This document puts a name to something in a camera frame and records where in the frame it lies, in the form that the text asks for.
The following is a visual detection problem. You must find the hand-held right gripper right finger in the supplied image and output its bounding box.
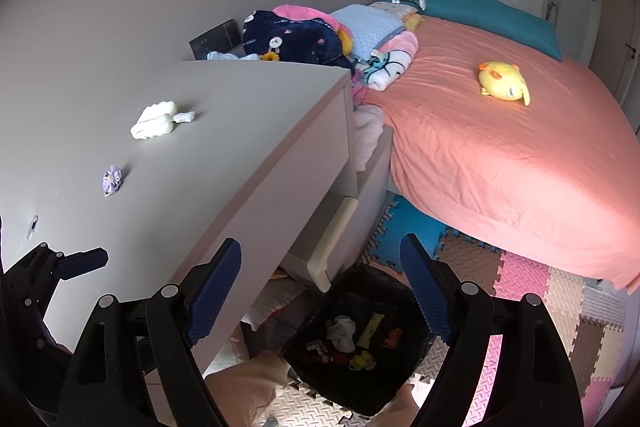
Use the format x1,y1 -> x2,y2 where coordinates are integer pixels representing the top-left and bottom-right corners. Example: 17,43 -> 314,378
399,233 -> 585,427

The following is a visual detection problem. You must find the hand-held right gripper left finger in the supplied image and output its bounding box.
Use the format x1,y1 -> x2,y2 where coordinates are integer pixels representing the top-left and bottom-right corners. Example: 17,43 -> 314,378
56,237 -> 243,427

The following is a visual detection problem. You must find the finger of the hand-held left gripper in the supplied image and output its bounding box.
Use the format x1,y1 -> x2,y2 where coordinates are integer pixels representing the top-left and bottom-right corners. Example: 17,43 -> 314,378
35,243 -> 110,282

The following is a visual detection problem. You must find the black trash bin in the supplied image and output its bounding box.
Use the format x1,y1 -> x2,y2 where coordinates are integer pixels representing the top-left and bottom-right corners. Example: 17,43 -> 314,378
281,262 -> 435,418

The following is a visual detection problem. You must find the yellow printed strip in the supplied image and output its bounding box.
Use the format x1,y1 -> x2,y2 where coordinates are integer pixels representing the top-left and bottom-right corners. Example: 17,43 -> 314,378
357,312 -> 385,348

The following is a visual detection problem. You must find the white terry cloth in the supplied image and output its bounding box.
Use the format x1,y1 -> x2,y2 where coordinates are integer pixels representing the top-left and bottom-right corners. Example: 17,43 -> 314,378
326,314 -> 357,352

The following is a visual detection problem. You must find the white cloth bundle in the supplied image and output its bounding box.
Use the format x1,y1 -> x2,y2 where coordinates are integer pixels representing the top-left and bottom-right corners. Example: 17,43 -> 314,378
240,274 -> 306,330

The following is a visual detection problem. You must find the purple flower hair clip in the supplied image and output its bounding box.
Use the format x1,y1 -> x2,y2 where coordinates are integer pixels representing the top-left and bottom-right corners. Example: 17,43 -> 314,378
102,164 -> 124,198

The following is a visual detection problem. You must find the pastel foam puzzle mat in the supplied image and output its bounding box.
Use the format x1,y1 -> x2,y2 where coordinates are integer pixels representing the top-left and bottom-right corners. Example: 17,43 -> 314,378
270,192 -> 631,427

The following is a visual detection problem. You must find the person's left leg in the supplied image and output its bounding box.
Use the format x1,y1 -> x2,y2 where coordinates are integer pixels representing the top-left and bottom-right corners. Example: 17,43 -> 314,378
202,349 -> 291,427

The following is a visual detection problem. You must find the person's leg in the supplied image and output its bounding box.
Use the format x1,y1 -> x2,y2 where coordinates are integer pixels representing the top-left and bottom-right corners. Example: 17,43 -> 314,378
202,349 -> 291,427
385,382 -> 426,427

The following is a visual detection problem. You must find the cream corner guard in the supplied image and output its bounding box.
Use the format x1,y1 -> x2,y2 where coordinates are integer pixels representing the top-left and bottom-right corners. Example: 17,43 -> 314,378
306,197 -> 360,294

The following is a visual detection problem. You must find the grey bedside cabinet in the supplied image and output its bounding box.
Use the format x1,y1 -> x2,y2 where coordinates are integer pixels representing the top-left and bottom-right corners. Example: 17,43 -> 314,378
327,127 -> 395,278

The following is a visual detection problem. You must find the grey desk drawer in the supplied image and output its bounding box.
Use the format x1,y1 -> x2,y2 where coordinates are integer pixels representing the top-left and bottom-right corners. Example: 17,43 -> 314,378
280,194 -> 361,295

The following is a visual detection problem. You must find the person's right leg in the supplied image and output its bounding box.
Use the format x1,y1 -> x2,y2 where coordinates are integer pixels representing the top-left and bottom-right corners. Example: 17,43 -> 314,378
385,382 -> 426,427

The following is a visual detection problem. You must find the bed with pink sheet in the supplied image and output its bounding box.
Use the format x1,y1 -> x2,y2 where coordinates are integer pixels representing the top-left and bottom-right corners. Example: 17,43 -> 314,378
362,14 -> 640,295

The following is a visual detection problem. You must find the cream white toy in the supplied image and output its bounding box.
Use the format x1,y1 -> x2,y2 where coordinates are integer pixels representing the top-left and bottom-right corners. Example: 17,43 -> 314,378
130,101 -> 178,140

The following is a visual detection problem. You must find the pink fluffy cloth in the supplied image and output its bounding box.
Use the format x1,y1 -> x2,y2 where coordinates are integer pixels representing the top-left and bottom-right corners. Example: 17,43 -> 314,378
352,104 -> 386,172

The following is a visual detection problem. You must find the yellow plush chick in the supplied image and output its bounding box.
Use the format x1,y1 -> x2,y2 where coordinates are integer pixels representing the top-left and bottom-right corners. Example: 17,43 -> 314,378
477,61 -> 532,106

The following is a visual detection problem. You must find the white cartoon print blanket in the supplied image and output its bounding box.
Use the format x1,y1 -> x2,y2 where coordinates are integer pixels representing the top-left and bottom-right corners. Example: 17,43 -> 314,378
360,31 -> 418,92

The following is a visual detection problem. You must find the white blue small cloth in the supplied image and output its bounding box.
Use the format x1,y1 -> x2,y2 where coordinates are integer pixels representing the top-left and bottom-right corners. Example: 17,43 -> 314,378
207,51 -> 261,62

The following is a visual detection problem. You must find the black box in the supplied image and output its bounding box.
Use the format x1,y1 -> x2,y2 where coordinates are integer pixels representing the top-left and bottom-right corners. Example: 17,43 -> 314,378
189,19 -> 241,60

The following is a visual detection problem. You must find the navy printed blanket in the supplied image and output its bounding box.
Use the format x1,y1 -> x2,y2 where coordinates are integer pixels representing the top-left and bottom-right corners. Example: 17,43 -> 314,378
242,9 -> 357,72

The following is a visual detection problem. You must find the light blue knit blanket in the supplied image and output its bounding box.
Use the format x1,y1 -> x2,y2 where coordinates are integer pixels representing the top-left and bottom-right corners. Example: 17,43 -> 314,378
330,4 -> 406,60

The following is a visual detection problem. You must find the teal pillow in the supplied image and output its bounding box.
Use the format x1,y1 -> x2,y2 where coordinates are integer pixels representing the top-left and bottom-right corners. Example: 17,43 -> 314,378
377,0 -> 563,62

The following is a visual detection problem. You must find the pink plush blanket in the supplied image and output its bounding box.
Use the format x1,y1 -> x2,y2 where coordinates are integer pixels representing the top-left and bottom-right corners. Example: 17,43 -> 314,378
272,4 -> 341,30

